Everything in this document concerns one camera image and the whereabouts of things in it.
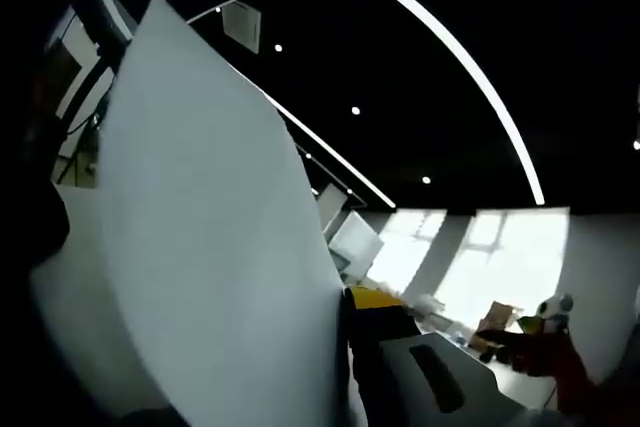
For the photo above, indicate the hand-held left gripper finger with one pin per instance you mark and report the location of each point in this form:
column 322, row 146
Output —
column 400, row 372

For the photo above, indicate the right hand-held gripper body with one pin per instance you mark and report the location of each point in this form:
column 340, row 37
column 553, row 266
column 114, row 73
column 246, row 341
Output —
column 555, row 311

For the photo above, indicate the long curved ceiling light strip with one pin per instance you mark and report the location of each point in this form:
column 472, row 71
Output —
column 470, row 72

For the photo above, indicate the cardboard box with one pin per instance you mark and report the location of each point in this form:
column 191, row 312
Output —
column 500, row 317

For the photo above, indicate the white rolling whiteboard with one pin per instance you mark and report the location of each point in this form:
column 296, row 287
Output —
column 357, row 242

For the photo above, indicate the white table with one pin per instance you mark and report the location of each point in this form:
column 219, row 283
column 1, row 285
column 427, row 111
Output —
column 520, row 389

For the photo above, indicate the large bright window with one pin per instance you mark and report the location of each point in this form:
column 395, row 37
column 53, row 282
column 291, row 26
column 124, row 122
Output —
column 500, row 267
column 400, row 257

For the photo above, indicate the ceiling air conditioner unit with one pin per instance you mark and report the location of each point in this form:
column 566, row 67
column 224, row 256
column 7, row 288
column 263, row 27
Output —
column 242, row 27

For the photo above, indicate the thin curved ceiling light strip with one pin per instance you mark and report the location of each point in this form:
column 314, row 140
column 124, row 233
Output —
column 327, row 149

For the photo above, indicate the person's dark clothing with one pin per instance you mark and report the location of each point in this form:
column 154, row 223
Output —
column 30, row 232

